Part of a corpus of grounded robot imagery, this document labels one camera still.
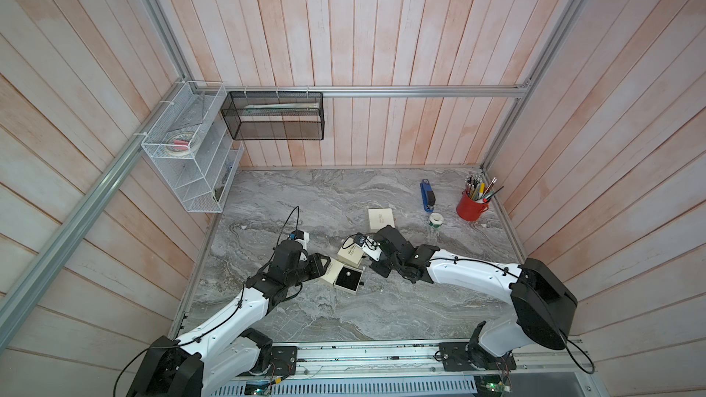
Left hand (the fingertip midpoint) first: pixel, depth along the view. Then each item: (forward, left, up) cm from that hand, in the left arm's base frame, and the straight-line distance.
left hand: (326, 264), depth 84 cm
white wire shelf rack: (+17, +35, +21) cm, 44 cm away
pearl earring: (-1, -7, -6) cm, 9 cm away
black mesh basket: (+54, +24, +17) cm, 61 cm away
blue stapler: (+31, -38, -4) cm, 50 cm away
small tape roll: (+21, -40, -5) cm, 46 cm away
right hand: (+5, -14, -1) cm, 15 cm away
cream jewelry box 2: (+21, -19, -5) cm, 29 cm away
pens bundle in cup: (+27, -54, +4) cm, 61 cm away
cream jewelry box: (+6, -8, -4) cm, 10 cm away
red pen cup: (+24, -52, -2) cm, 57 cm away
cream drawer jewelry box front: (-1, -5, -7) cm, 9 cm away
